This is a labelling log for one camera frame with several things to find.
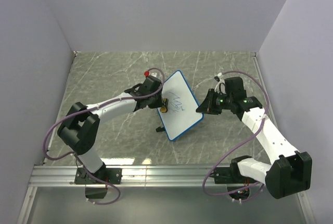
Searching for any yellow bone-shaped whiteboard eraser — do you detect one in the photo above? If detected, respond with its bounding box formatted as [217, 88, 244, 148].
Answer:
[159, 98, 169, 113]

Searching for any black whiteboard clip lower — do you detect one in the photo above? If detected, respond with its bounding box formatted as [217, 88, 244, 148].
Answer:
[156, 127, 165, 132]

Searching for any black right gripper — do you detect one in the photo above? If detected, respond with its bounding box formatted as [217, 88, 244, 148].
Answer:
[196, 89, 233, 115]

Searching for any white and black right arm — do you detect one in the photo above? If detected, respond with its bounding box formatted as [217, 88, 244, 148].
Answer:
[196, 89, 312, 199]

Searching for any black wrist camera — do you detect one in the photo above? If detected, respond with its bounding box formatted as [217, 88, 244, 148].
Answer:
[138, 76, 162, 95]
[225, 77, 247, 101]

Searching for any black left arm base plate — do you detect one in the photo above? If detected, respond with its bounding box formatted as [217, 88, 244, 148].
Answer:
[74, 167, 122, 185]

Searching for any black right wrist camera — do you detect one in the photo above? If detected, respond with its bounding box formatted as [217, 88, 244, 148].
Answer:
[225, 77, 247, 101]

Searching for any blue-framed small whiteboard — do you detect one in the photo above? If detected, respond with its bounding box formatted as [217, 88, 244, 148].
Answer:
[157, 70, 204, 141]

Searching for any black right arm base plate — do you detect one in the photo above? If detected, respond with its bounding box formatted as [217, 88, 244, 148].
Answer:
[209, 166, 245, 184]

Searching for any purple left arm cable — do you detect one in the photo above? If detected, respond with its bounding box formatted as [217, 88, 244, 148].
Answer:
[42, 67, 165, 206]

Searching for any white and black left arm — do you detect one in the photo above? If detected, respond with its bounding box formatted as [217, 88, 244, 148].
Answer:
[57, 84, 163, 183]

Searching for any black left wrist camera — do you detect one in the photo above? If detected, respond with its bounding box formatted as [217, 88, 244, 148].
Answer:
[138, 76, 162, 95]

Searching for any aluminium extrusion rail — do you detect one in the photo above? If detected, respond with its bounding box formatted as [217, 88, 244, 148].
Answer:
[28, 164, 305, 188]

